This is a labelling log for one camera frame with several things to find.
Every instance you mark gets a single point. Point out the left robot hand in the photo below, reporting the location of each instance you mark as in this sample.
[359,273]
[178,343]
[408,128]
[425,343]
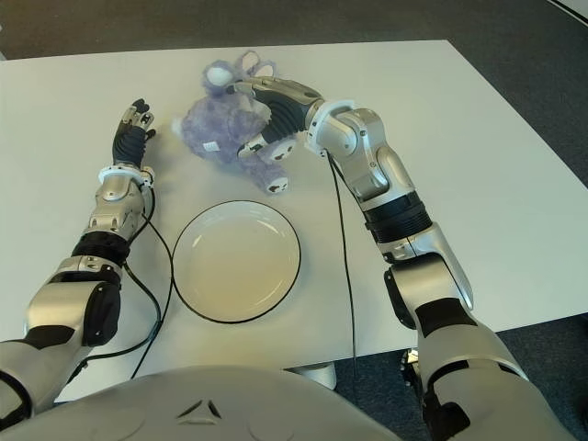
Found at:
[131,142]

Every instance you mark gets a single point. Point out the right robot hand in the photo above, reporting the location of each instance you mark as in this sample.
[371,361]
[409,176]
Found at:
[289,108]

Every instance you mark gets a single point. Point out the purple plush bunny doll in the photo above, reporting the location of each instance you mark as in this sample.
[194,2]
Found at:
[220,124]

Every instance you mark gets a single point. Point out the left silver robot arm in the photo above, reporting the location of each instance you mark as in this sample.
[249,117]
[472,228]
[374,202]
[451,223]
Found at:
[110,216]

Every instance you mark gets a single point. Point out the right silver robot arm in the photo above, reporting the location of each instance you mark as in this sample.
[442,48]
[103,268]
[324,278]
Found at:
[427,275]

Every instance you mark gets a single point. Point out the white plate black rim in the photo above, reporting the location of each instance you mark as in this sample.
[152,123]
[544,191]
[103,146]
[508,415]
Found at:
[236,266]

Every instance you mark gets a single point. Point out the white table leg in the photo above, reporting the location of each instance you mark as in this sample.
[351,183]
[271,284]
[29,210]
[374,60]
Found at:
[317,374]

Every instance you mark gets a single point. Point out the silver robot torso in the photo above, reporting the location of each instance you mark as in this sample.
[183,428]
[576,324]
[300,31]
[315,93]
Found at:
[206,409]

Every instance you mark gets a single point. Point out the metal table foot caster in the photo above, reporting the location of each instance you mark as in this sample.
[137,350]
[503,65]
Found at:
[411,365]

